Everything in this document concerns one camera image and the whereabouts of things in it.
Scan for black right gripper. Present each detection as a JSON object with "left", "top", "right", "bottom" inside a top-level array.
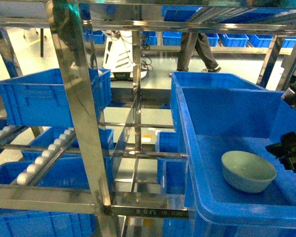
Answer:
[{"left": 265, "top": 131, "right": 296, "bottom": 173}]

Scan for green ceramic bowl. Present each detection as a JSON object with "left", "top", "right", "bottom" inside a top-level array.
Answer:
[{"left": 221, "top": 151, "right": 277, "bottom": 194}]

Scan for blue bin upper left shelf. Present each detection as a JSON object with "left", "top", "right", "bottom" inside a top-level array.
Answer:
[{"left": 0, "top": 68, "right": 112, "bottom": 128}]

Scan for large blue plastic bin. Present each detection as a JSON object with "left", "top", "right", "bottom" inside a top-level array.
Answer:
[{"left": 176, "top": 87, "right": 296, "bottom": 237}]

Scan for walking person legs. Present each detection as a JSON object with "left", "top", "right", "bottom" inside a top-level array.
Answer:
[{"left": 176, "top": 32, "right": 222, "bottom": 74}]

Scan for white roller conveyor track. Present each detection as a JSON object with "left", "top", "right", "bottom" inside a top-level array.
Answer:
[{"left": 11, "top": 128, "right": 76, "bottom": 186}]

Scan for steel shelf upright post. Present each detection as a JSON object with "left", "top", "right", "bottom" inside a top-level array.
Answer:
[{"left": 44, "top": 0, "right": 120, "bottom": 237}]

